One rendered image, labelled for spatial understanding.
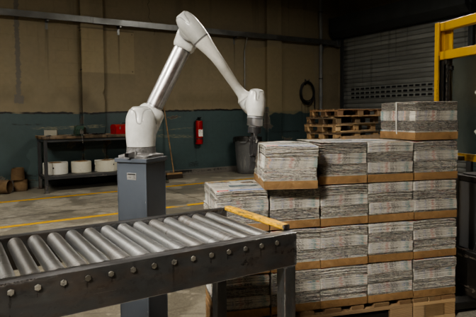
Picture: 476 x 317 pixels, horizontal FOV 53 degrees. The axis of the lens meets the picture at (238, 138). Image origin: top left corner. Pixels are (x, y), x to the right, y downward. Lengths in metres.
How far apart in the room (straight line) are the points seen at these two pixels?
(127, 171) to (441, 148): 1.79
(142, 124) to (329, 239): 1.19
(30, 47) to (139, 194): 6.52
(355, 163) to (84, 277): 1.72
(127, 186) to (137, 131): 0.30
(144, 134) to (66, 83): 6.41
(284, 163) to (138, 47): 7.09
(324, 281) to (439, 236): 0.76
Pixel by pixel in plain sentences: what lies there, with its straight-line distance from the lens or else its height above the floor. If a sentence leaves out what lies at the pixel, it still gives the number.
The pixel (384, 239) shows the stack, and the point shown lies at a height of 0.50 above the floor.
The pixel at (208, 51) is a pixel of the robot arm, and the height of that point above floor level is 1.57.
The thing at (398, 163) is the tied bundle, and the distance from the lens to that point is 2.83.
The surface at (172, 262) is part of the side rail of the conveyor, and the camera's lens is 1.51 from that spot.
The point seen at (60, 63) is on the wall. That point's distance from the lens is 8.89.
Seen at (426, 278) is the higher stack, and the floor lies 0.25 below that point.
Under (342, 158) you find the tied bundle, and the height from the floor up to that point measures 0.98.
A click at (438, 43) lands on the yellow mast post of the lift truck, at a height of 1.70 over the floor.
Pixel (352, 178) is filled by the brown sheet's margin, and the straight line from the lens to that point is 2.70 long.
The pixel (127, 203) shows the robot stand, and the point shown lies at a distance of 2.59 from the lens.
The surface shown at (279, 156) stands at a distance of 2.45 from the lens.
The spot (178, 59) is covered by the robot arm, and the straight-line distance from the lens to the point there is 2.76.
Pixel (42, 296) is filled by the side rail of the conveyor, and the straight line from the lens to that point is 1.42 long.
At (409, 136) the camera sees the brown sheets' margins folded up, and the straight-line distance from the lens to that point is 2.93.
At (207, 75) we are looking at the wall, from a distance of 9.85.
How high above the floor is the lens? 1.23
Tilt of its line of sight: 3 degrees down
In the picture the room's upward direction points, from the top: 1 degrees counter-clockwise
